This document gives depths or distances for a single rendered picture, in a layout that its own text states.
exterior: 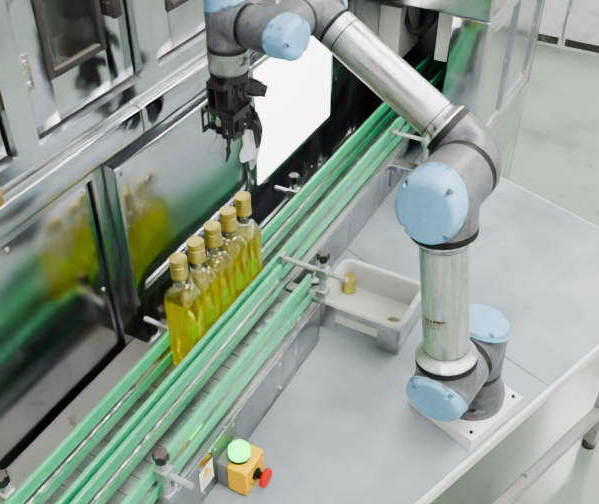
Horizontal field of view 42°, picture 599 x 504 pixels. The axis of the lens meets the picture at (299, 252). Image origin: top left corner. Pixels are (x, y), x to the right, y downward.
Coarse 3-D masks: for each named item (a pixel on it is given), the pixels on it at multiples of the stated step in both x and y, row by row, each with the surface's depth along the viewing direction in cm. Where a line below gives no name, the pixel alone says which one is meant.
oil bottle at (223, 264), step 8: (208, 256) 157; (216, 256) 157; (224, 256) 158; (208, 264) 157; (216, 264) 156; (224, 264) 158; (232, 264) 160; (216, 272) 157; (224, 272) 158; (232, 272) 162; (224, 280) 160; (232, 280) 163; (224, 288) 161; (232, 288) 164; (224, 296) 162; (232, 296) 165; (224, 304) 163
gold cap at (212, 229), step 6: (210, 222) 154; (216, 222) 154; (204, 228) 153; (210, 228) 153; (216, 228) 153; (204, 234) 154; (210, 234) 153; (216, 234) 153; (210, 240) 154; (216, 240) 154; (210, 246) 155; (216, 246) 155
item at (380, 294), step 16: (336, 272) 192; (352, 272) 197; (368, 272) 194; (384, 272) 192; (336, 288) 193; (368, 288) 197; (384, 288) 194; (400, 288) 192; (416, 288) 189; (336, 304) 183; (352, 304) 193; (368, 304) 193; (384, 304) 193; (400, 304) 193; (416, 304) 183; (384, 320) 179; (400, 320) 179
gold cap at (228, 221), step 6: (222, 210) 157; (228, 210) 157; (234, 210) 157; (222, 216) 157; (228, 216) 156; (234, 216) 157; (222, 222) 158; (228, 222) 157; (234, 222) 158; (222, 228) 159; (228, 228) 158; (234, 228) 159
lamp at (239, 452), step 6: (234, 444) 150; (240, 444) 150; (246, 444) 151; (228, 450) 150; (234, 450) 149; (240, 450) 149; (246, 450) 150; (228, 456) 151; (234, 456) 149; (240, 456) 149; (246, 456) 150; (234, 462) 150; (240, 462) 150; (246, 462) 150
